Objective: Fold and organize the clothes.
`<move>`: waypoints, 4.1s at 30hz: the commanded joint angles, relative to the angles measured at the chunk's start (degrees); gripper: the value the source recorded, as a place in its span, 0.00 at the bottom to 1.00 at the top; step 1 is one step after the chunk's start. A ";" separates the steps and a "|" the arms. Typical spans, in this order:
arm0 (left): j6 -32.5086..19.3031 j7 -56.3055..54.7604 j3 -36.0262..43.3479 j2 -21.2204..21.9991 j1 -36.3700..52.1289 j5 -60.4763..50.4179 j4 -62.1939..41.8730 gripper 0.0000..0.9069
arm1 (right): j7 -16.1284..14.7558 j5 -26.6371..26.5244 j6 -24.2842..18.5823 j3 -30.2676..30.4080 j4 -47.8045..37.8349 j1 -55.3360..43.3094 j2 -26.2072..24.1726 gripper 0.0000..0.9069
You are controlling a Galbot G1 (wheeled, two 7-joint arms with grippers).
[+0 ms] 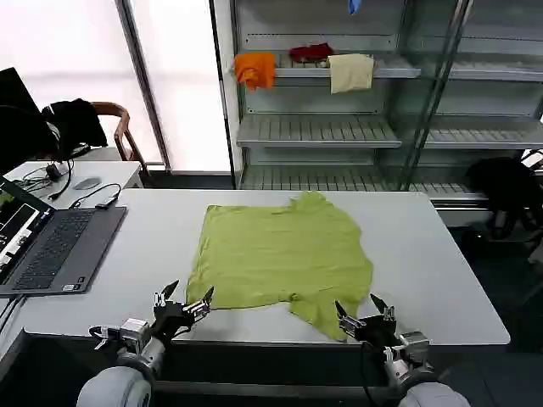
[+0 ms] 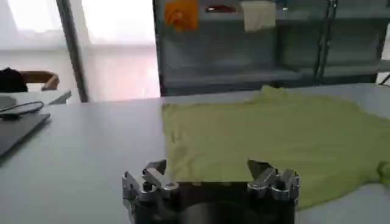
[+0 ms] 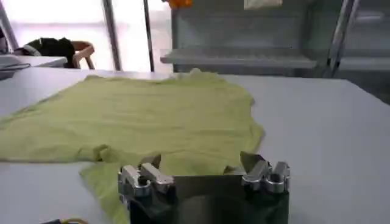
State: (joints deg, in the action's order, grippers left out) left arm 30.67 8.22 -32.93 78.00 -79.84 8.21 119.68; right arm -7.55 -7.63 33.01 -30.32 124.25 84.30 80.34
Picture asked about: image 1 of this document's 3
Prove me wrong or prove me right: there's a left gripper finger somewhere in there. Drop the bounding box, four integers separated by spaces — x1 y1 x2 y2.
153 278 181 309
182 285 216 320

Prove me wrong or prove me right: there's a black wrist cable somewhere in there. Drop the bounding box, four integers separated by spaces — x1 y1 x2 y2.
358 341 395 407
87 324 125 351

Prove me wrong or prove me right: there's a black bag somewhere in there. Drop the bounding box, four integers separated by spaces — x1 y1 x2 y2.
465 156 543 243

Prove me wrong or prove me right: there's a grey window frame post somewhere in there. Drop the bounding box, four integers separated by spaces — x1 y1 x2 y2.
115 0 173 173

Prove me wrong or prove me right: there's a grey shelf rack with clothes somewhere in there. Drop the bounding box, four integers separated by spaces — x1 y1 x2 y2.
210 0 425 192

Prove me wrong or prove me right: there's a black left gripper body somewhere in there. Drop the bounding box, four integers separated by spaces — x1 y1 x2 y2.
148 300 195 339

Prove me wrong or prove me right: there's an adapter dongle with cable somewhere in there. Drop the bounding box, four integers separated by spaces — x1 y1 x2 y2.
70 182 122 210

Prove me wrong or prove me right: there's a grey open laptop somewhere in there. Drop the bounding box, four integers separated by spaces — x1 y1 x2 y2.
0 176 128 296

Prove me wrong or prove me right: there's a brown wooden chair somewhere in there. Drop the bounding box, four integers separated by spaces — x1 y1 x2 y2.
91 100 152 179

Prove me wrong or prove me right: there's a grey computer mouse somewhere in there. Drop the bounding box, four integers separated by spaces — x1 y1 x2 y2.
72 176 102 191

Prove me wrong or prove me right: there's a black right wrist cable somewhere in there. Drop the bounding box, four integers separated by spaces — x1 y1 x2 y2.
358 341 395 407

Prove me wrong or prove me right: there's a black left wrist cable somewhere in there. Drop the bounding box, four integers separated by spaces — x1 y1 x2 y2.
87 324 125 351

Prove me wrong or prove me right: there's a green shirt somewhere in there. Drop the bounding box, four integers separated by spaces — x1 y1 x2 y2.
186 190 375 343

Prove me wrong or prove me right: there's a black charger with cables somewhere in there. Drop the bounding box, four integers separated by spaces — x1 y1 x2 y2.
16 159 74 201

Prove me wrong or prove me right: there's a black monitor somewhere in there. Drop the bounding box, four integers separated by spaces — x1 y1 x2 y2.
0 66 42 114

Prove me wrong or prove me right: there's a black jacket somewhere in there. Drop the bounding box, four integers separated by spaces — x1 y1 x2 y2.
41 98 109 160

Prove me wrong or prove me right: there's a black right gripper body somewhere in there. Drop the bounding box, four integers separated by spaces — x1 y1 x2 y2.
351 313 400 347

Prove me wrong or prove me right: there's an empty grey shelf rack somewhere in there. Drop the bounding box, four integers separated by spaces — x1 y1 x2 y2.
398 0 543 213

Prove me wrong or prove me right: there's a small white desk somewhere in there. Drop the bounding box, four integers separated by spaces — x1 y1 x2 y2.
2 159 143 201

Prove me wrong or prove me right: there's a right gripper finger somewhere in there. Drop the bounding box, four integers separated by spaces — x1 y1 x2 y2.
333 299 367 338
368 293 398 324

